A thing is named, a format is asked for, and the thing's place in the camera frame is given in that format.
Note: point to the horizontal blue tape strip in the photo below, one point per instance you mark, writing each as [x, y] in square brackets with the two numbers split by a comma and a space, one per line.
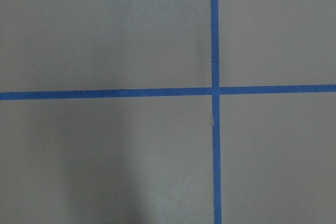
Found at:
[163, 92]

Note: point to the vertical blue tape strip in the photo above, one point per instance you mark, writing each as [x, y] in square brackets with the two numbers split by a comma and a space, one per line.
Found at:
[216, 113]

